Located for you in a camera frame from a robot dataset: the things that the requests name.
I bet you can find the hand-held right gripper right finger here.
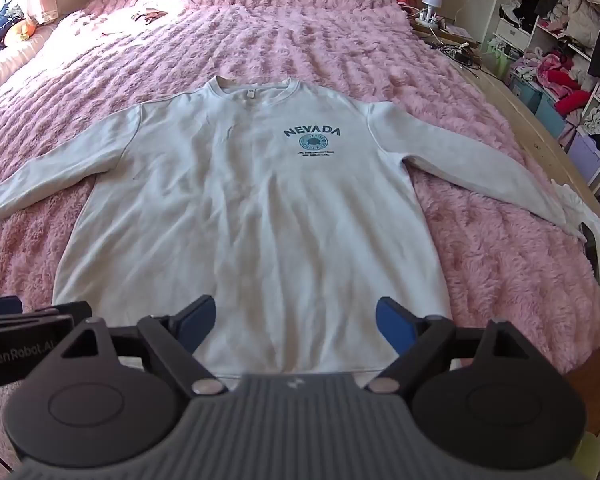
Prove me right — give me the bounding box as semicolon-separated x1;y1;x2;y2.
362;297;556;396

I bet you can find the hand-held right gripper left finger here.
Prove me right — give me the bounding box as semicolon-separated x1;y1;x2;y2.
32;296;228;397

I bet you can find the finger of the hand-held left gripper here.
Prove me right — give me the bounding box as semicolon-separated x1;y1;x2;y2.
0;296;92;333

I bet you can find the white printed sweatshirt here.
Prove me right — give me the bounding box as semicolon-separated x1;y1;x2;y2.
0;76;586;378

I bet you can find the white shelf unit with clothes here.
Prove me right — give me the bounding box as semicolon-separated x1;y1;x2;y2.
495;0;600;201

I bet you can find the pale pink bed bumper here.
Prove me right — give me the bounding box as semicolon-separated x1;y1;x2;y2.
0;22;56;106

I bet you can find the purple storage bin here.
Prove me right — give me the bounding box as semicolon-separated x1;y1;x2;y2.
567;132;600;191

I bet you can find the blue storage bin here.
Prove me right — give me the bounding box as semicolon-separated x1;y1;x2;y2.
534;91;567;137
508;71;545;111

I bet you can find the dark blue floral pillow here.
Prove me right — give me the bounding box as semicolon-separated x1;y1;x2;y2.
0;4;26;63

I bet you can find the orange plush toy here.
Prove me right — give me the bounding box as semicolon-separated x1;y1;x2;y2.
5;17;36;43

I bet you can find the pink fluffy blanket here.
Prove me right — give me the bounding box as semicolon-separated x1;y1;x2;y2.
0;0;600;480

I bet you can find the green storage bin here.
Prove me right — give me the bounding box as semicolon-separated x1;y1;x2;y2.
485;37;523;81

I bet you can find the wooden nightstand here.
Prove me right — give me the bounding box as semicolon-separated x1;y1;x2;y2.
410;22;481;47

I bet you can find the white table lamp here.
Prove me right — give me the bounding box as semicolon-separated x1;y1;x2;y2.
422;0;446;26

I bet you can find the beige bed frame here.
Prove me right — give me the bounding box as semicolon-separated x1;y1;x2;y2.
472;62;598;198

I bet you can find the tangle of black cables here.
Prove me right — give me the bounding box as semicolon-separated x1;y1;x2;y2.
437;40;486;68

